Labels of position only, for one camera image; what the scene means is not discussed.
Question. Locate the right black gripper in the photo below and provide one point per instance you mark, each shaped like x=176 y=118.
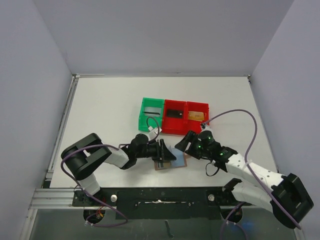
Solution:
x=190 y=144

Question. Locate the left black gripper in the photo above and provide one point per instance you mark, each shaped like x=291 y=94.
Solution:
x=162 y=153

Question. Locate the tan leather card holder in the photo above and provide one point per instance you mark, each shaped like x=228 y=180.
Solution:
x=180 y=161

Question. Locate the red double plastic bin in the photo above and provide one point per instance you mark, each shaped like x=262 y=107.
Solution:
x=181 y=126

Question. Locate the gold card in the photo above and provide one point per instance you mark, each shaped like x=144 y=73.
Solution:
x=196 y=116

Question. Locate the green plastic bin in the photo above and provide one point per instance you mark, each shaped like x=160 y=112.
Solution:
x=143 y=123

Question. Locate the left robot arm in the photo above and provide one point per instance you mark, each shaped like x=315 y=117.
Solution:
x=80 y=160

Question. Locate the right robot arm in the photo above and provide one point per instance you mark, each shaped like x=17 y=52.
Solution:
x=283 y=195

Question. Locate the black card in red bin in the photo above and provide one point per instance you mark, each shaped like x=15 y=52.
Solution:
x=174 y=113

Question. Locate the silver card in green bin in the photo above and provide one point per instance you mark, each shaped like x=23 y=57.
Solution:
x=152 y=111

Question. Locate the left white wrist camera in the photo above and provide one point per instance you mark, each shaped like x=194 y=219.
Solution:
x=153 y=132

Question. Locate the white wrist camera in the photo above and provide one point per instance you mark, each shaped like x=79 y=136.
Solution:
x=206 y=127
x=153 y=132

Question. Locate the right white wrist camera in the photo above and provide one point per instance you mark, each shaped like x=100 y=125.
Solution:
x=206 y=127

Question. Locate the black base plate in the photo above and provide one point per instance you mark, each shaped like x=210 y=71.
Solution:
x=156 y=203

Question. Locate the aluminium left rail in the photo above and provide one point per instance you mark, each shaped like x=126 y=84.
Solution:
x=62 y=126

